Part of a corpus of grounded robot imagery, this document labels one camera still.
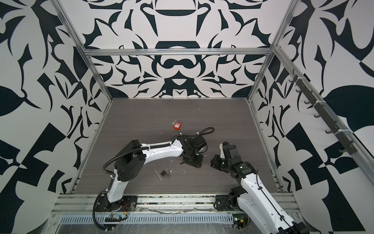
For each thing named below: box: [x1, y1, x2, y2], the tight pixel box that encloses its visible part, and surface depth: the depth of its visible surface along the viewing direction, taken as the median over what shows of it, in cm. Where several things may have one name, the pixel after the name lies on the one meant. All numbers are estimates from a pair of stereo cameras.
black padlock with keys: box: [160, 167, 173, 179], surface depth 86 cm
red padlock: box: [173, 118, 183, 131], surface depth 105 cm
